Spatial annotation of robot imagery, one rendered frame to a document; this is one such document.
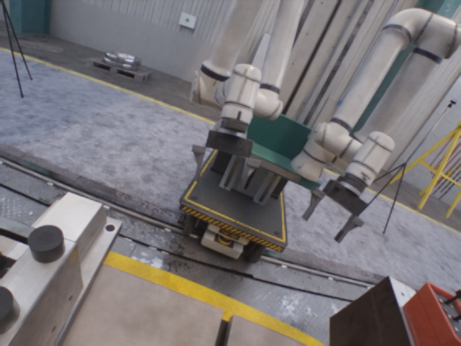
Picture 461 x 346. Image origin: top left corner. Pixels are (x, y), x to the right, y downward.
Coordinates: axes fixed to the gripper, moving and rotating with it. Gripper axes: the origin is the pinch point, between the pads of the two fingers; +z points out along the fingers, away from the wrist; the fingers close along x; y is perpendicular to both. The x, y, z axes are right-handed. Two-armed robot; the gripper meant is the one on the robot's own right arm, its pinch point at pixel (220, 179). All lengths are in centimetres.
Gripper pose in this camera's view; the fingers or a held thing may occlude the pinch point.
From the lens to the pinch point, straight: 62.3
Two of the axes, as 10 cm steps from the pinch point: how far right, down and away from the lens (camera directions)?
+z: -2.4, 9.6, 1.3
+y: -0.7, -1.5, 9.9
